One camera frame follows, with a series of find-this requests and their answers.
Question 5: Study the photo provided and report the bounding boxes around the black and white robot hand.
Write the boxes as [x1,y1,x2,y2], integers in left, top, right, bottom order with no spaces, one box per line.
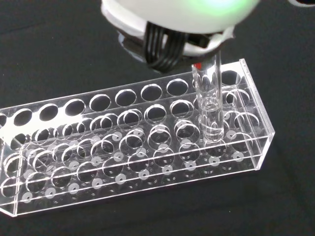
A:
[100,0,262,74]

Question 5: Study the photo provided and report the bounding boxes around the clear acrylic test tube rack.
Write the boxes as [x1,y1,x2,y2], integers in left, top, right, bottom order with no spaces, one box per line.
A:
[0,58,276,218]

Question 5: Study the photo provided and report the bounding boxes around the black bench cloth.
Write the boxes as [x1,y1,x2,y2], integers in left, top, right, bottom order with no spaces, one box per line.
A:
[0,0,315,236]

